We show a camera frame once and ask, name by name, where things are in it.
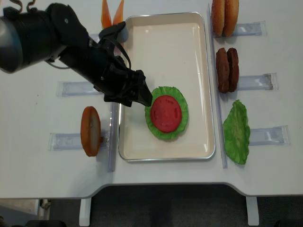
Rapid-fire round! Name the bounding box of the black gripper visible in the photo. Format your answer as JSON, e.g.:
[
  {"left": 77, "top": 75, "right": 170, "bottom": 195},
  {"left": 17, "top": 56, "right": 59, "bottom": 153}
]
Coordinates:
[{"left": 93, "top": 55, "right": 153, "bottom": 106}]

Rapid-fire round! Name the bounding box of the bread slice left side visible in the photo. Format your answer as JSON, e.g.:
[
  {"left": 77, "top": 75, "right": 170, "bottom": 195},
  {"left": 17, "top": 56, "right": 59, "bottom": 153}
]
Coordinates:
[{"left": 80, "top": 106, "right": 101, "bottom": 157}]

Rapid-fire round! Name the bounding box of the clear right stop bar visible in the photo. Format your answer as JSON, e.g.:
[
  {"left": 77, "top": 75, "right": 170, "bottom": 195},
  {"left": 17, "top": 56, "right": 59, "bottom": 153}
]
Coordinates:
[{"left": 207, "top": 3, "right": 227, "bottom": 169}]

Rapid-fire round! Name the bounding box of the bun half right outer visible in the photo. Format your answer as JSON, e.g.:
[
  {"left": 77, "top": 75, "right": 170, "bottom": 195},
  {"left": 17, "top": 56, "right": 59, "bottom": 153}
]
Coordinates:
[{"left": 223, "top": 0, "right": 239, "bottom": 37}]

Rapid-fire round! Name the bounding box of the clear holder rail right middle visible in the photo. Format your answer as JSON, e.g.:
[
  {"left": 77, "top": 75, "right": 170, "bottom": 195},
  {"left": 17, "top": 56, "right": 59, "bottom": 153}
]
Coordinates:
[{"left": 237, "top": 73, "right": 279, "bottom": 91}]

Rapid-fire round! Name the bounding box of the green lettuce leaf right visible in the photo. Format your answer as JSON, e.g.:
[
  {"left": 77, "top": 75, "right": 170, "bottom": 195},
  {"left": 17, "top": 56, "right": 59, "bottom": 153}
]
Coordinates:
[{"left": 223, "top": 100, "right": 250, "bottom": 165}]

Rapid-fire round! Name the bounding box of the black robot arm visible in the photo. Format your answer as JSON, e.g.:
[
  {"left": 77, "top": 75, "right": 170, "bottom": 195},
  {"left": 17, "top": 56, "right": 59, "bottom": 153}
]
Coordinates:
[{"left": 0, "top": 2, "right": 152, "bottom": 107}]

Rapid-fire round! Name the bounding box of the brown meat patty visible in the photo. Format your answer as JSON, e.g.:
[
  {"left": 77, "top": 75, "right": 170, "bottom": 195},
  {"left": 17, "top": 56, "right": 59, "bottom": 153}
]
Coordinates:
[
  {"left": 227, "top": 48, "right": 239, "bottom": 92},
  {"left": 216, "top": 48, "right": 230, "bottom": 93}
]

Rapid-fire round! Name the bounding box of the green lettuce leaf on tray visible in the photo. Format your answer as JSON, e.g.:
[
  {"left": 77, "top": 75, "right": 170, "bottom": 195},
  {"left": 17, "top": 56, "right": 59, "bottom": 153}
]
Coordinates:
[{"left": 145, "top": 86, "right": 189, "bottom": 140}]

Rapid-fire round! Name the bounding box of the cream metal tray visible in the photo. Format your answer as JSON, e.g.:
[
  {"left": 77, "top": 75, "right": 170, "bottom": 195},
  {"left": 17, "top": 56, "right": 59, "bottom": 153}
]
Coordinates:
[{"left": 118, "top": 12, "right": 215, "bottom": 161}]

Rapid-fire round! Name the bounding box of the clear holder rail right top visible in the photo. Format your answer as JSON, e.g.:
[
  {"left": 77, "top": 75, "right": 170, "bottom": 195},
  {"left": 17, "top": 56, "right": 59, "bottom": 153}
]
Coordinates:
[{"left": 232, "top": 21, "right": 267, "bottom": 37}]

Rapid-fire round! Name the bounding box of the red tomato slice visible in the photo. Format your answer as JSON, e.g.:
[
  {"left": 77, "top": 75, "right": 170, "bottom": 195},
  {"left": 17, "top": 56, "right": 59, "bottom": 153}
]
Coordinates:
[{"left": 149, "top": 95, "right": 182, "bottom": 133}]

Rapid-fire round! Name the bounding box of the bun half right inner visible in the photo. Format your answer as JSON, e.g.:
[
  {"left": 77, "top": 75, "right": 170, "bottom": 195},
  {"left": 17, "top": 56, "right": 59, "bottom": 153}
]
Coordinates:
[{"left": 211, "top": 0, "right": 225, "bottom": 36}]

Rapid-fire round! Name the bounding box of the bun half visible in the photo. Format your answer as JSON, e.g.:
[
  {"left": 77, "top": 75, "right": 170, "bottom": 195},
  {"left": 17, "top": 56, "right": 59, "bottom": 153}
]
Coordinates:
[
  {"left": 211, "top": 0, "right": 225, "bottom": 36},
  {"left": 223, "top": 0, "right": 239, "bottom": 37}
]

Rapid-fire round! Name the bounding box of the brown meat patty left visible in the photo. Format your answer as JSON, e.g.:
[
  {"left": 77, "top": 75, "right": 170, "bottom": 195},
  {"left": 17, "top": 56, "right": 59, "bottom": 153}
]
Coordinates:
[{"left": 216, "top": 48, "right": 230, "bottom": 93}]

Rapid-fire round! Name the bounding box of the clear holder rail left middle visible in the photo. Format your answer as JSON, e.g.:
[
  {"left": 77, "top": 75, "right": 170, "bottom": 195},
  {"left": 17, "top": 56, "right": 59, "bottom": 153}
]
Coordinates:
[{"left": 56, "top": 81, "right": 103, "bottom": 97}]

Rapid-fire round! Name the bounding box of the brown meat patty right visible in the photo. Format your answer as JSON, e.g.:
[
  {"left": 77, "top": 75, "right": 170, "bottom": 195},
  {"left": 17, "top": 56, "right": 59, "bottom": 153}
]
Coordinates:
[{"left": 227, "top": 48, "right": 239, "bottom": 92}]

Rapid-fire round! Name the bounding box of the clear holder rail right bottom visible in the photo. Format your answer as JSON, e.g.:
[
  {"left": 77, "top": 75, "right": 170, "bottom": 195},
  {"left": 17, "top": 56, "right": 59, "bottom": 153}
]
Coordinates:
[{"left": 250, "top": 125, "right": 290, "bottom": 146}]

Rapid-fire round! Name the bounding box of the orange cheese slice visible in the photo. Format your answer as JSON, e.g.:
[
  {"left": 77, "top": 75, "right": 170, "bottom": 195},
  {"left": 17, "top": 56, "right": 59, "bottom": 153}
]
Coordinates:
[
  {"left": 101, "top": 0, "right": 112, "bottom": 29},
  {"left": 112, "top": 0, "right": 124, "bottom": 25}
]

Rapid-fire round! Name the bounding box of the clear holder rail left bottom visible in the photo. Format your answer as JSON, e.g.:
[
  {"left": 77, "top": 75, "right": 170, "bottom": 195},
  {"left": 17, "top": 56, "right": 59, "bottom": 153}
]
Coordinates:
[{"left": 48, "top": 132, "right": 111, "bottom": 151}]

